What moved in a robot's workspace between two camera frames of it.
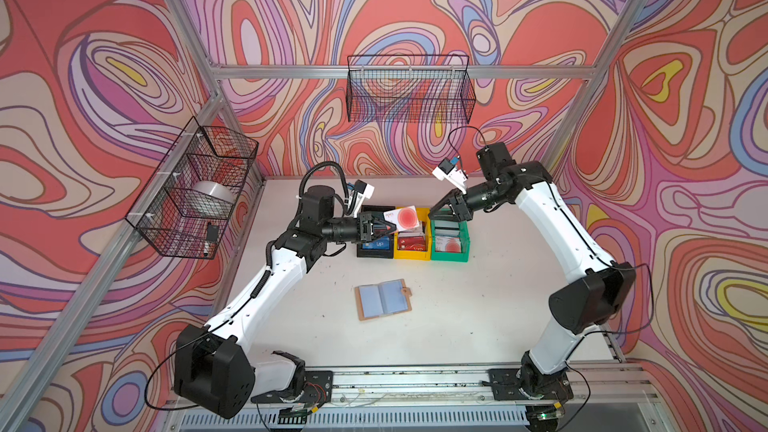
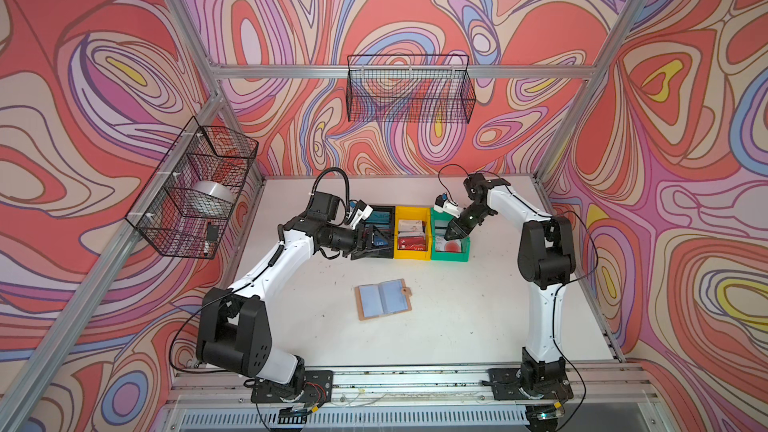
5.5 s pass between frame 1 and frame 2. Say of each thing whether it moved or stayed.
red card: stayed
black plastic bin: stayed
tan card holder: stayed
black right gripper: moved
